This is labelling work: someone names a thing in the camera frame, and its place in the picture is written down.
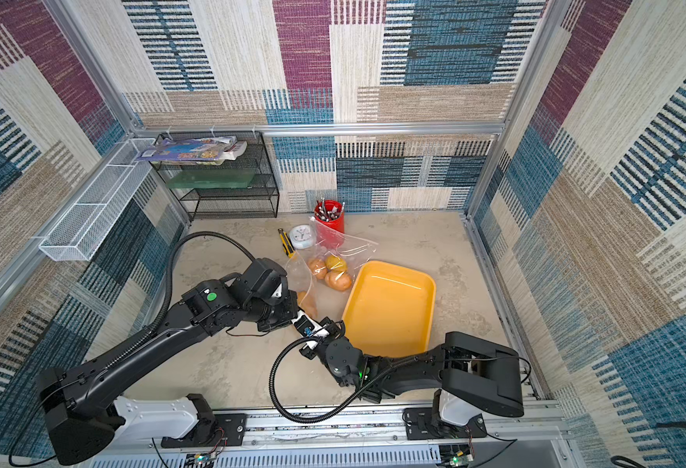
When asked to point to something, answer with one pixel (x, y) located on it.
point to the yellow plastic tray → (390, 309)
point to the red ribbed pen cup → (329, 223)
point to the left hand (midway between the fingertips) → (308, 315)
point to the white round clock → (302, 236)
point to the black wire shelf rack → (242, 188)
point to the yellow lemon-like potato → (335, 263)
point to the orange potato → (318, 268)
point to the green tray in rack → (211, 178)
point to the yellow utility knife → (286, 243)
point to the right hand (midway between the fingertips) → (307, 313)
